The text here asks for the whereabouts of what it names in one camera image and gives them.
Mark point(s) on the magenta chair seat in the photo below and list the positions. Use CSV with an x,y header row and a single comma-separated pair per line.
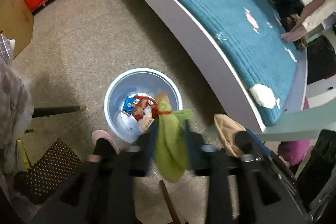
x,y
293,152

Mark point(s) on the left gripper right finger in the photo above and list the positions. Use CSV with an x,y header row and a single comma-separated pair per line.
x,y
198,161

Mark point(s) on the brown cardboard box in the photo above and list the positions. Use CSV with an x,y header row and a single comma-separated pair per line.
x,y
17,23

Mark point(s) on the blue plastic trash bucket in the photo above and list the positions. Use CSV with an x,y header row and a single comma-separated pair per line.
x,y
142,82

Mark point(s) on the blue snack wrapper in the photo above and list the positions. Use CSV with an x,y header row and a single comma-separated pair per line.
x,y
128,105

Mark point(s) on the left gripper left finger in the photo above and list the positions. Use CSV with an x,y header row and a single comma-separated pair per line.
x,y
141,154

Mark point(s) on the orange white snack bag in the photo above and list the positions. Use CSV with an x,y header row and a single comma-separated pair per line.
x,y
142,112

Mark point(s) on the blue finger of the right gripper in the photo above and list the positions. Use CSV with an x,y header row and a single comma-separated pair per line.
x,y
252,148

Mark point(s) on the teal quilted mattress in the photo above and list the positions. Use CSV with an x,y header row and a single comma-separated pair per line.
x,y
249,33

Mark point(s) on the grey checked tablecloth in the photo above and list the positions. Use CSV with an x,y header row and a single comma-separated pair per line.
x,y
16,106

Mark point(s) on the pink slipper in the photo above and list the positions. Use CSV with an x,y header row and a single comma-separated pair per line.
x,y
101,134

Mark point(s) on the green cloth bag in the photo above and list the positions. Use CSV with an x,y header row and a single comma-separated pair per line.
x,y
170,153

